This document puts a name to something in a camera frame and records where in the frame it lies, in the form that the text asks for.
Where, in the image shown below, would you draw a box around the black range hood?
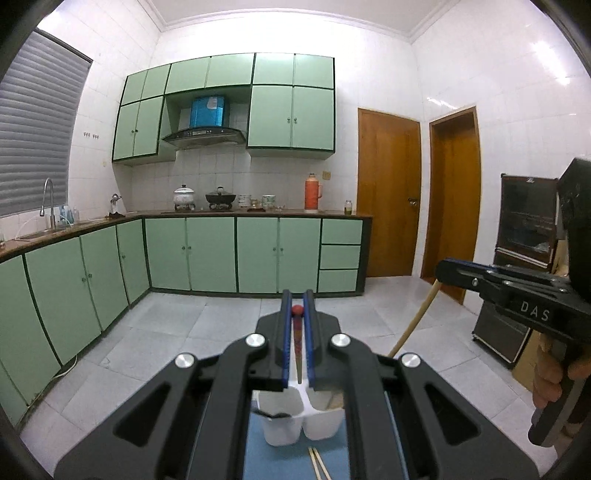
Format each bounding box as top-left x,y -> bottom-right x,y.
161,94 -> 247,150

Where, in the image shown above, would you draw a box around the plain wooden door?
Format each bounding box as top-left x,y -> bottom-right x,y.
420,106 -> 482,306

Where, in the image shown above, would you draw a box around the white floor cable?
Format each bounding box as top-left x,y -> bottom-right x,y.
54,354 -> 80,378

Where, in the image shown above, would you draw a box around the blue mat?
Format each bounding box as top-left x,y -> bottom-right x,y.
244,401 -> 352,480

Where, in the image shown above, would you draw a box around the black wok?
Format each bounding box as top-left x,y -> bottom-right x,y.
205,186 -> 238,209

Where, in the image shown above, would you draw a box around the white double utensil holder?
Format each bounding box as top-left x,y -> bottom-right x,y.
252,385 -> 346,448

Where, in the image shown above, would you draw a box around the person's right hand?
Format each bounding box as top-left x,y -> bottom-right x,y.
530,340 -> 591,409

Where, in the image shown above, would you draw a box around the orange thermos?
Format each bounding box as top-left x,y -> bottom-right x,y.
303,172 -> 323,212

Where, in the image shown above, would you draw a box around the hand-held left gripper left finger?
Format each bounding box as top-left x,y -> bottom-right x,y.
54,290 -> 296,480

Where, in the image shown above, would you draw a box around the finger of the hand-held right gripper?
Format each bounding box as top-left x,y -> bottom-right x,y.
438,258 -> 570,283
436,265 -> 572,305

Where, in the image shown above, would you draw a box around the black spoon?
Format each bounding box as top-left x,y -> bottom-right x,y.
252,405 -> 297,420

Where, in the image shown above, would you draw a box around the grey window blind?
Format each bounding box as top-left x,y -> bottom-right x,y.
0,29 -> 93,219

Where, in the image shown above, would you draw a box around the chrome faucet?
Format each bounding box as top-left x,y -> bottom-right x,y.
39,178 -> 57,230

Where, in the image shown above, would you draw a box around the green wall cabinets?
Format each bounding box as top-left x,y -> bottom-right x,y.
112,52 -> 336,167

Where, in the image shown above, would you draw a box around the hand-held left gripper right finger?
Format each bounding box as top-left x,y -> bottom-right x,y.
302,290 -> 539,480

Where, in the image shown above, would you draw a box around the black glass-door cabinet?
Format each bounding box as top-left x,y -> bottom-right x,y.
472,172 -> 570,366

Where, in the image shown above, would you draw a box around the green base cabinets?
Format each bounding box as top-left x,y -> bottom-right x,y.
0,211 -> 373,418

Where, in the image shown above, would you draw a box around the plain bamboo chopstick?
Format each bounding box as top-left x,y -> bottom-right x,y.
387,282 -> 440,360

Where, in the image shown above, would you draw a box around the wooden door with handle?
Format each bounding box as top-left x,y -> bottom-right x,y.
357,107 -> 422,278

